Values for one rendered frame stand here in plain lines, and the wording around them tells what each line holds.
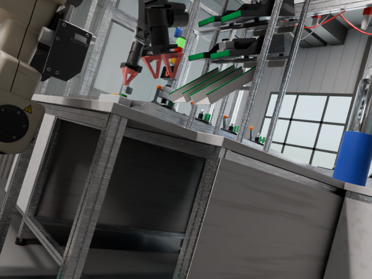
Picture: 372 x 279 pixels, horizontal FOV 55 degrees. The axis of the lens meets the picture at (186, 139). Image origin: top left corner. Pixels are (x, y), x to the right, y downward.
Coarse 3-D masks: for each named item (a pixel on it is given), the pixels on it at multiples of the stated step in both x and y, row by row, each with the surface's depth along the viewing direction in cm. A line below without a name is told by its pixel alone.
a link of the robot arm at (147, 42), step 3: (135, 36) 166; (147, 36) 161; (138, 39) 164; (144, 39) 162; (147, 39) 162; (150, 39) 163; (141, 42) 169; (144, 42) 162; (147, 42) 163; (150, 42) 164; (147, 45) 164; (150, 51) 169; (144, 54) 168; (141, 57) 169; (150, 60) 171
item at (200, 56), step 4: (236, 40) 154; (240, 40) 155; (216, 44) 164; (236, 44) 154; (212, 48) 163; (216, 48) 164; (204, 52) 147; (208, 52) 148; (212, 52) 149; (216, 52) 150; (188, 56) 158; (192, 56) 155; (196, 56) 152; (200, 56) 149; (204, 56) 147; (208, 56) 148; (192, 60) 156; (196, 60) 158; (200, 60) 161
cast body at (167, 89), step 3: (162, 87) 178; (165, 87) 176; (168, 87) 176; (165, 90) 175; (168, 90) 176; (171, 90) 177; (159, 93) 176; (162, 93) 174; (165, 93) 175; (168, 93) 176; (159, 96) 176; (162, 96) 174; (165, 96) 175; (168, 96) 176; (168, 99) 176
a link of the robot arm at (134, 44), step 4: (136, 40) 165; (132, 44) 164; (136, 44) 163; (140, 44) 164; (132, 48) 164; (136, 48) 163; (140, 48) 164; (136, 52) 163; (140, 52) 164; (144, 52) 168
